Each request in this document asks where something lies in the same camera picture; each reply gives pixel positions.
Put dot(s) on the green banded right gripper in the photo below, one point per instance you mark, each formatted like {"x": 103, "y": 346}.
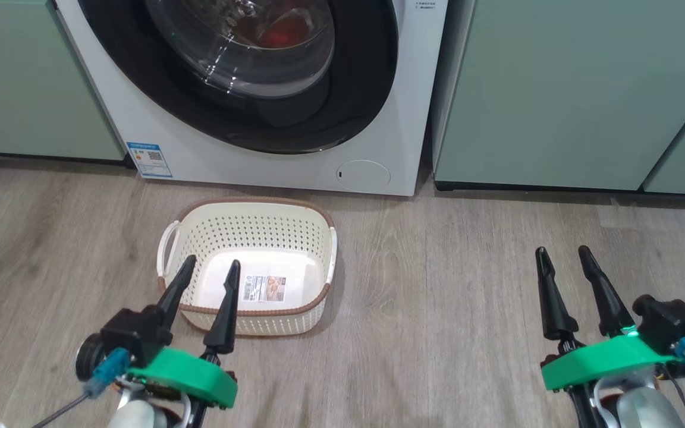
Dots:
{"x": 604, "y": 359}

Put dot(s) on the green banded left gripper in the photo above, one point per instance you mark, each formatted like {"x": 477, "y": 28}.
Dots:
{"x": 191, "y": 371}

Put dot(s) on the black round washing machine door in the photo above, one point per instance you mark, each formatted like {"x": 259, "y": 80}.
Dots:
{"x": 354, "y": 77}

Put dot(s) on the red garment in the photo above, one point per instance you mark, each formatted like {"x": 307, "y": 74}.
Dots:
{"x": 286, "y": 30}

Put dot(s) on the paper sticker in basket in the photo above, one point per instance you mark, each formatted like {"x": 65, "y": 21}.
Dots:
{"x": 264, "y": 288}

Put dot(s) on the cream perforated laundry basket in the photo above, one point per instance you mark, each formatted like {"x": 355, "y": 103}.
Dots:
{"x": 259, "y": 238}

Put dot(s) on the white washing machine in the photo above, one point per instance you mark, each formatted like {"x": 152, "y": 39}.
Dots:
{"x": 378, "y": 119}

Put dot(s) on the blue energy label sticker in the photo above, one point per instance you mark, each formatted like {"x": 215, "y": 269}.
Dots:
{"x": 150, "y": 159}

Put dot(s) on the round white filter cover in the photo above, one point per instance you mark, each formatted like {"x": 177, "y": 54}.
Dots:
{"x": 366, "y": 176}

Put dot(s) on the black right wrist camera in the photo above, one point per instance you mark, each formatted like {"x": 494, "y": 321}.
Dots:
{"x": 669, "y": 324}

